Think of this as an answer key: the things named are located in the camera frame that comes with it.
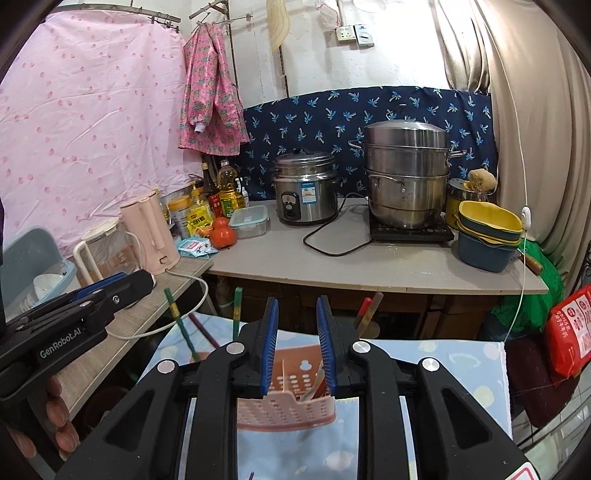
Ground red printed bag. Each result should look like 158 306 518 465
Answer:
543 285 591 380

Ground dark maroon bag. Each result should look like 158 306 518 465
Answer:
502 332 579 428

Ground person's left hand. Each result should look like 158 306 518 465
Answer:
7 376 80 462

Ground small steel pot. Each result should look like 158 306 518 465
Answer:
447 177 491 205

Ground black induction cooktop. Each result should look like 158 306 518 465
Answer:
368 214 456 243

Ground pink pineapple print smock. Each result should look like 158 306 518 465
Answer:
178 21 250 156

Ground yellow tin can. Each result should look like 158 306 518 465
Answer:
167 194 191 239

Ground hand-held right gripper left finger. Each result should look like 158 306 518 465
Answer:
55 298 280 480

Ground blue plastic bowl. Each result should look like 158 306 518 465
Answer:
456 231 521 273

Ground yellow label seasoning bottle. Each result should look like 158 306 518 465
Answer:
189 186 214 227

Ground pink electric kettle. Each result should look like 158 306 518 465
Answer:
121 194 181 274

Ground black power cable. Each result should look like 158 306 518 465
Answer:
303 205 371 257

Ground tan loofah sponge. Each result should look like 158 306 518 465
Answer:
467 168 499 193

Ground clear food container teal lid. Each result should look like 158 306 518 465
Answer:
229 205 269 239

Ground white kettle power cable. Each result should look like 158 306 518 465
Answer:
108 270 209 341

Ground red chopstick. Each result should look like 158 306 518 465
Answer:
355 297 373 331

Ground wooden handle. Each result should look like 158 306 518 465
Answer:
517 249 546 276

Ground blue planet print tablecloth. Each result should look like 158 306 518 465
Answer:
139 311 513 480

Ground dark sauce bottle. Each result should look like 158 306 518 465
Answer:
200 161 221 199

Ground yellow cooking oil bottle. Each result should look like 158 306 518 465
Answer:
218 160 243 218

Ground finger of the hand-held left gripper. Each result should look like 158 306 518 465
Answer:
18 270 154 326
60 271 139 304

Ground beige curtain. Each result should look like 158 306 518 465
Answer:
434 0 591 278

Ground green chopstick gold band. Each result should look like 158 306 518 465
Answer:
232 287 244 343
164 288 199 362

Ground steel steamer pot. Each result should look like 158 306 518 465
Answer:
348 111 467 230

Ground metal hanger rail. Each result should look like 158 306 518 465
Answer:
117 4 182 31

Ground green plastic bag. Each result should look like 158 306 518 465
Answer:
491 242 565 334

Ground blue white snack packets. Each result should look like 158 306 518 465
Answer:
177 237 219 260

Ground pink dotted cloth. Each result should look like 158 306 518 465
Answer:
0 11 205 251

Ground white dish drainer teal lid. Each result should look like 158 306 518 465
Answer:
0 226 77 320

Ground pink plastic utensil basket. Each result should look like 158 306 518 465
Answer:
198 347 339 433

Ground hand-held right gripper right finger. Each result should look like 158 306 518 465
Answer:
316 295 532 480

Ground white cable with switch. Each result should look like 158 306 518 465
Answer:
488 28 533 343

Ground hanging wooden board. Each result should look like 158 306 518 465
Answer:
265 0 293 52

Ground grey wooden counter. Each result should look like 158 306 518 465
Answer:
51 198 550 416

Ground yellow teal plastic bowl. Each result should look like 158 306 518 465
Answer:
458 200 525 241

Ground navy palm print cloth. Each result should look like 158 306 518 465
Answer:
242 87 498 202

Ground white glass kettle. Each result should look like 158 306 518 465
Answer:
74 217 140 288

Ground steel rice cooker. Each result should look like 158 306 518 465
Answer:
272 148 342 226

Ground white bowl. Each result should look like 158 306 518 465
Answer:
32 272 66 302

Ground dark brown chopstick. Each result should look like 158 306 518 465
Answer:
362 292 385 338
189 314 219 350

